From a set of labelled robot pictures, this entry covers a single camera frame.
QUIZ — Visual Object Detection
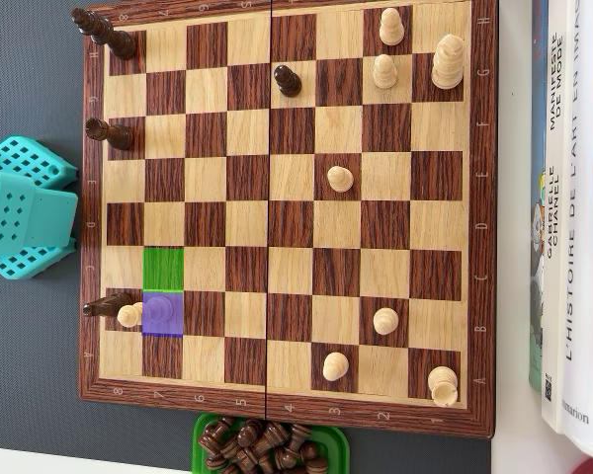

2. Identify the light wooden pawn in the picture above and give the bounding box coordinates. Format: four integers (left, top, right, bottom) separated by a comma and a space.
321, 351, 351, 383
379, 7, 406, 47
326, 165, 356, 195
372, 52, 399, 91
372, 306, 401, 336

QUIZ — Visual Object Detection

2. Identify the green plastic tray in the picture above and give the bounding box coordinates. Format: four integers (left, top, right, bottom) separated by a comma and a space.
190, 413, 351, 474

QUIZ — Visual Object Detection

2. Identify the dark wooden king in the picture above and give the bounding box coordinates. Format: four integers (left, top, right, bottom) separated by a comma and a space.
70, 7, 137, 61

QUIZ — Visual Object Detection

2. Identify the dark wooden rook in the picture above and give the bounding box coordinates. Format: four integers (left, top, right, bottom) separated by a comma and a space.
85, 117, 136, 151

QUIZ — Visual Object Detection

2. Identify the light wooden rook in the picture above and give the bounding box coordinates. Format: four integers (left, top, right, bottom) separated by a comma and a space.
426, 364, 461, 409

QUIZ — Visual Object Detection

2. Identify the dark grey table mat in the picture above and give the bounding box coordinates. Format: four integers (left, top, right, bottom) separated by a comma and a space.
0, 0, 493, 474

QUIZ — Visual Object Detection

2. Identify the wooden folding chessboard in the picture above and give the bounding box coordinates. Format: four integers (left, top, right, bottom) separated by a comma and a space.
77, 0, 498, 440

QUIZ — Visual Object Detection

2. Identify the white art history book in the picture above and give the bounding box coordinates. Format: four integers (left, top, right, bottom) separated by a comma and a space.
559, 0, 593, 460

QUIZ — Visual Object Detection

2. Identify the white Gabrielle Chanel book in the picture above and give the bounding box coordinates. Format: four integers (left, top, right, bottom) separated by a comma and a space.
540, 0, 572, 435

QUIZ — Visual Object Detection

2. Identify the dark wooden pawn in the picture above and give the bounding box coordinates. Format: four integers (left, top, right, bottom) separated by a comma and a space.
273, 63, 303, 98

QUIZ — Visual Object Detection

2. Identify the illustrated comic book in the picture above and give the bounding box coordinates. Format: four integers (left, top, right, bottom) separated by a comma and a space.
527, 0, 551, 394

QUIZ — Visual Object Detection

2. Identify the dark wooden knight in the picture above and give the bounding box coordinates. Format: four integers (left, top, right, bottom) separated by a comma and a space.
82, 291, 135, 318

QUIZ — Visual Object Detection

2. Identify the light wooden king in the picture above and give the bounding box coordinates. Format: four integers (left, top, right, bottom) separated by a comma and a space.
430, 33, 468, 92

